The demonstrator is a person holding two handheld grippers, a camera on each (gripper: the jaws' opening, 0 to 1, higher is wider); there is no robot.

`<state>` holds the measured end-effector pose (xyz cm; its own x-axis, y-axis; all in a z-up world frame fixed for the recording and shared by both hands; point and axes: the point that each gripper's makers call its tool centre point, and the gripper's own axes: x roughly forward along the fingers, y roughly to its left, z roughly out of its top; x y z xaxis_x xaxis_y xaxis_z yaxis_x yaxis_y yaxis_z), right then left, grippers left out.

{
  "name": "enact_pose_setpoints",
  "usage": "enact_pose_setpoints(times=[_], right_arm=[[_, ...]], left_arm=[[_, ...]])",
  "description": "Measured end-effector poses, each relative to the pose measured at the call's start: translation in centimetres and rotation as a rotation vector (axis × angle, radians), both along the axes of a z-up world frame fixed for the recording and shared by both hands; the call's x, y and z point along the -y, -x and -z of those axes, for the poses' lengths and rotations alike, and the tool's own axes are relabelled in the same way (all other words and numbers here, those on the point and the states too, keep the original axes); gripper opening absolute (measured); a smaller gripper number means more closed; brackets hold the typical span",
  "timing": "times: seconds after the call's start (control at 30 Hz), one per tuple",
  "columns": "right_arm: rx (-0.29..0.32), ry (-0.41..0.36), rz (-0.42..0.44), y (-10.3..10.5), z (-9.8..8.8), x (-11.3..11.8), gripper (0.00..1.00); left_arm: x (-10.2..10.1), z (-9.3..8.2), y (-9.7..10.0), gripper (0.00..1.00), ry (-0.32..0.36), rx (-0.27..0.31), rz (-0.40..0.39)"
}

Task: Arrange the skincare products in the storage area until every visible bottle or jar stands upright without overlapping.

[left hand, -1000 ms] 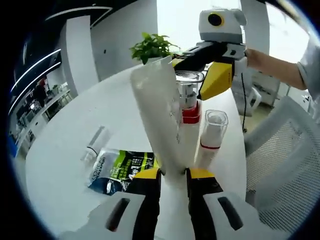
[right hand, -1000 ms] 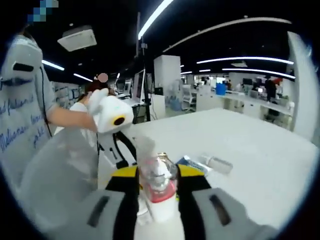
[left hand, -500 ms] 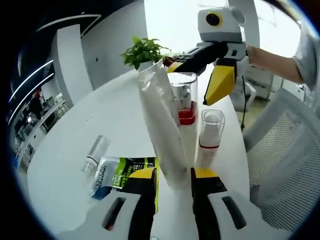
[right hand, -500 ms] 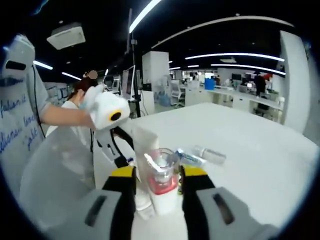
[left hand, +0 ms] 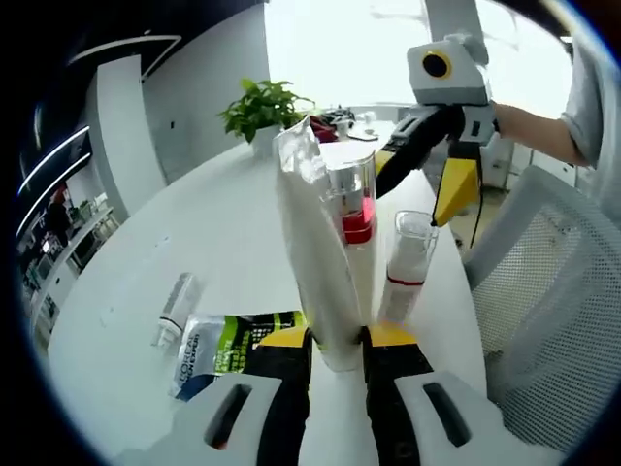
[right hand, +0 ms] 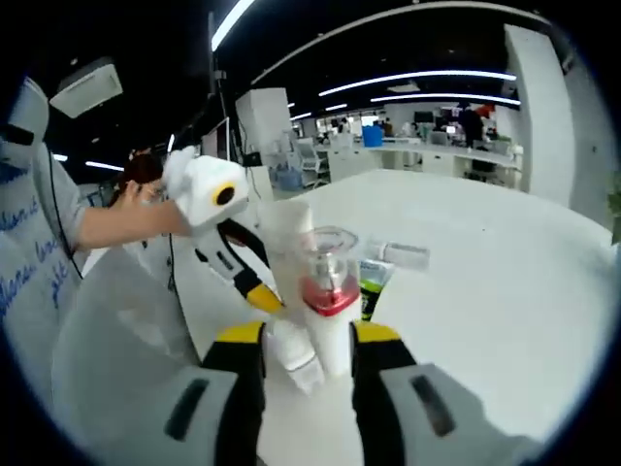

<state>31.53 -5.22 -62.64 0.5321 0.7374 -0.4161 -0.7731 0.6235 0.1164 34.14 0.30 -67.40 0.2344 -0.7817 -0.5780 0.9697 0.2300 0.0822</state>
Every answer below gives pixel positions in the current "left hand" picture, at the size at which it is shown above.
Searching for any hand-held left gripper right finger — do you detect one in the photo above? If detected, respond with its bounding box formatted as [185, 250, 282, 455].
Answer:
[361, 323, 564, 466]

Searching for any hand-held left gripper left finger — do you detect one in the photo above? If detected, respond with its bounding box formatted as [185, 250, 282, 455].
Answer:
[123, 327, 314, 466]

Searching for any black green skincare sachet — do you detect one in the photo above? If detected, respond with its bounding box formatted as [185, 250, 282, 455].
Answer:
[167, 310, 314, 402]

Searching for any red-collared skincare pump bottle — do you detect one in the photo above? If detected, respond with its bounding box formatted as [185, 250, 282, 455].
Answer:
[320, 148, 380, 327]

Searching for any small clear-capped skincare bottle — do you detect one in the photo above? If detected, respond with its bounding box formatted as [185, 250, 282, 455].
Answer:
[376, 209, 441, 325]
[150, 271, 203, 347]

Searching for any white skincare tube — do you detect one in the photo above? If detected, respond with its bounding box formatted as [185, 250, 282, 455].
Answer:
[271, 115, 364, 374]

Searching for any dark red cloth bag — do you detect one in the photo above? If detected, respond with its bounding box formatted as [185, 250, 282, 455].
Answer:
[310, 114, 341, 145]

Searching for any white mesh office chair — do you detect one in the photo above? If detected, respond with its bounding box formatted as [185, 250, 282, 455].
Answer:
[463, 164, 621, 450]

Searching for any person's grey shirt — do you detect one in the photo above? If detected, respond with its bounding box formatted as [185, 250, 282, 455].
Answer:
[562, 18, 621, 210]

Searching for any green potted plant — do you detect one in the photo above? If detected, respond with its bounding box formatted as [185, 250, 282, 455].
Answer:
[217, 77, 316, 157]

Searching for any white cabinet counter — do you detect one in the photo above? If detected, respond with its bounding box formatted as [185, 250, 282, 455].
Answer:
[18, 206, 122, 336]

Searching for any ceiling light strip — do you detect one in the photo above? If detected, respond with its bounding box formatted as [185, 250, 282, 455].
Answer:
[16, 152, 93, 234]
[18, 125, 92, 196]

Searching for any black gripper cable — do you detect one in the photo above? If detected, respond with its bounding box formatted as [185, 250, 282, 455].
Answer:
[471, 144, 487, 256]

